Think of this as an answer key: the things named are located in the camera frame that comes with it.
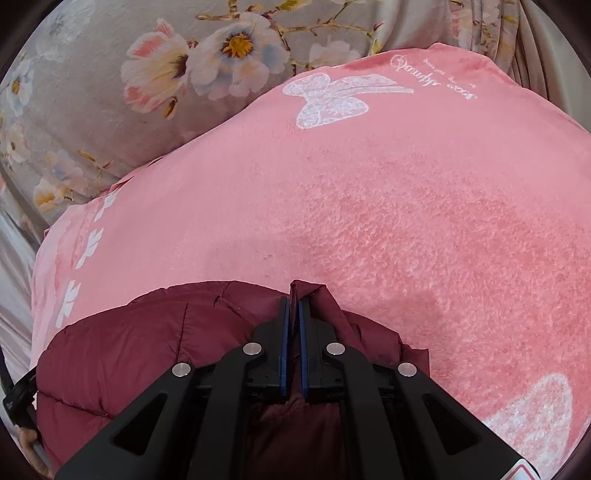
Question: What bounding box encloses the grey satin curtain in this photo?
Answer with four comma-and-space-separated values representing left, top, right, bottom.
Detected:
0, 175, 47, 374

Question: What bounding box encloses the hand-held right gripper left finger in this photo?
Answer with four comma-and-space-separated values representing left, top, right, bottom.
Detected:
54, 295, 291, 480

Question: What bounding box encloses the maroon puffer jacket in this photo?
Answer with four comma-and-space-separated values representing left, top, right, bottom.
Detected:
34, 279, 432, 480

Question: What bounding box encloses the beige pleated curtain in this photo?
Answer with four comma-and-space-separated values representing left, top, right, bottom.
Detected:
512, 0, 587, 121

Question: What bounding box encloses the person's left hand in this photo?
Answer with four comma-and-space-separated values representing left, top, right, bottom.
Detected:
21, 427, 54, 478

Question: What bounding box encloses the grey floral bed sheet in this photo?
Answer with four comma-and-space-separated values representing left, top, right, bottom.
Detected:
0, 0, 518, 227

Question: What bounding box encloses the pink printed blanket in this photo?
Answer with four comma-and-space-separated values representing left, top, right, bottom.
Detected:
30, 41, 591, 480

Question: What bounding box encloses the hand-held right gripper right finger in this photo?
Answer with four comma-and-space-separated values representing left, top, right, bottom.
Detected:
298, 298, 539, 480

